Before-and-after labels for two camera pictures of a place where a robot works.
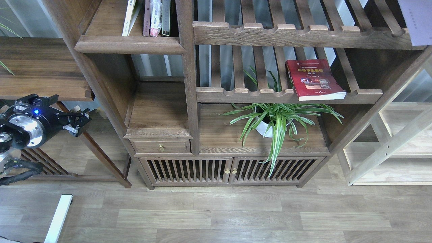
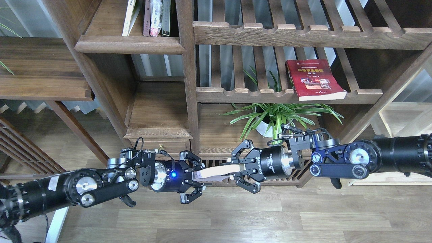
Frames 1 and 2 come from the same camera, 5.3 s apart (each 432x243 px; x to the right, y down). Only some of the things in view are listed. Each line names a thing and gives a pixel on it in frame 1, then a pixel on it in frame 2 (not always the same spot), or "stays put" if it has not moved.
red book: [314, 80] stays put
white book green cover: [133, 9] stays put
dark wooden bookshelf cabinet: [243, 92] stays put
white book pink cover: [417, 15] -> [214, 172]
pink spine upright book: [146, 26] stays put
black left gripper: [41, 123] -> [163, 179]
